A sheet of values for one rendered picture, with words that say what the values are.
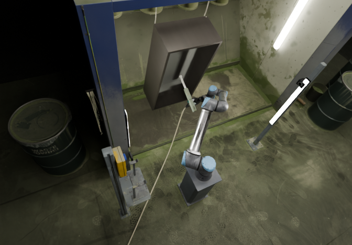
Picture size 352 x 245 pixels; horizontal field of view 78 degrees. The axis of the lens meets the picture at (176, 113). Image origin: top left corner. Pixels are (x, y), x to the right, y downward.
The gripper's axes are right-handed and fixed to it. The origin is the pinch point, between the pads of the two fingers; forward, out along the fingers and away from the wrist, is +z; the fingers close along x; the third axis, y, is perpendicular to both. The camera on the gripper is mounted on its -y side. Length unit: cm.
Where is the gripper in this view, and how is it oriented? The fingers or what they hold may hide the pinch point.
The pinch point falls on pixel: (189, 103)
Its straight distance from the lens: 270.2
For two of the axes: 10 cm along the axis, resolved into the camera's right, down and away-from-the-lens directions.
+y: -3.2, 2.5, 9.1
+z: -8.7, 3.0, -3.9
